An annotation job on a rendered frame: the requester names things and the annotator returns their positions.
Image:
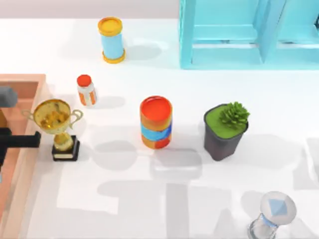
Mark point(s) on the orange and blue can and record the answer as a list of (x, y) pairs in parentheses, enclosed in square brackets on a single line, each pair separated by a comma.
[(156, 122)]

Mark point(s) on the green plant dark pot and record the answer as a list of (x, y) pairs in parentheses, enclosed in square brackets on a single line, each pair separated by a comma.
[(223, 132)]

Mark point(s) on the white bottle red cap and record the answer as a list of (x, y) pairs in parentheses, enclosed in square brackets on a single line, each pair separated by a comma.
[(86, 92)]

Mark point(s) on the blue can yellow lid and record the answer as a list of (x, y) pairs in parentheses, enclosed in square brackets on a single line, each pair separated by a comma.
[(111, 41)]

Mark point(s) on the gold trophy black base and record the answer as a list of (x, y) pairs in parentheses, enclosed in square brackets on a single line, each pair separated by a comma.
[(55, 119)]

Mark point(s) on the light blue rack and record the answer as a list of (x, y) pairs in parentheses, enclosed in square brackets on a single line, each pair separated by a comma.
[(239, 35)]

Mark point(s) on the salmon shallow box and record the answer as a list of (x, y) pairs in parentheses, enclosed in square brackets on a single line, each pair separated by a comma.
[(25, 124)]

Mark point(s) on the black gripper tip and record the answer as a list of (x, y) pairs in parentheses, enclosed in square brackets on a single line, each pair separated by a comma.
[(22, 141)]

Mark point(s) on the grey rounded box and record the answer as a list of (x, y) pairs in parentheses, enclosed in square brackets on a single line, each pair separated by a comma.
[(7, 96)]

